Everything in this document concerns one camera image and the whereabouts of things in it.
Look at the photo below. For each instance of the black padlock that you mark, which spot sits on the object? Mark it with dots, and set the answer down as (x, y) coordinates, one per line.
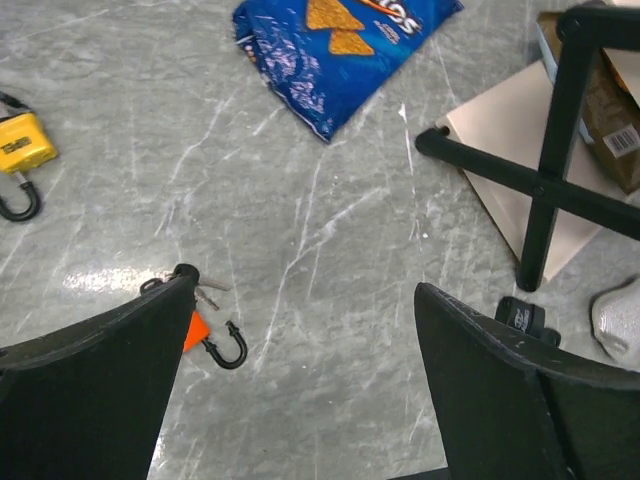
(527, 318)

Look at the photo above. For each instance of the black frame beige shelf rack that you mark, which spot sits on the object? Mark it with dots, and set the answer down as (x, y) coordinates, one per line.
(583, 30)

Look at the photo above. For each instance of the orange padlock key bunch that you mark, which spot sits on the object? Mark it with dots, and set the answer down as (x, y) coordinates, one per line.
(201, 283)

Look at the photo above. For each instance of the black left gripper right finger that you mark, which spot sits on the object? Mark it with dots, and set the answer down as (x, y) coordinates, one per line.
(510, 406)

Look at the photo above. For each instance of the orange padlock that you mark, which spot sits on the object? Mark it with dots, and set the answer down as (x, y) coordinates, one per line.
(200, 334)

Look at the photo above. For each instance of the blue Doritos chip bag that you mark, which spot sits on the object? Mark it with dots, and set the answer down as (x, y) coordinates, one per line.
(325, 59)

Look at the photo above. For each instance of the brown snack packet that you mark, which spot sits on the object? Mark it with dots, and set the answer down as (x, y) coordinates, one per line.
(609, 123)

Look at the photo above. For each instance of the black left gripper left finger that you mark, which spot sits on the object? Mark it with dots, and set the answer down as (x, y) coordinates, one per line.
(88, 401)

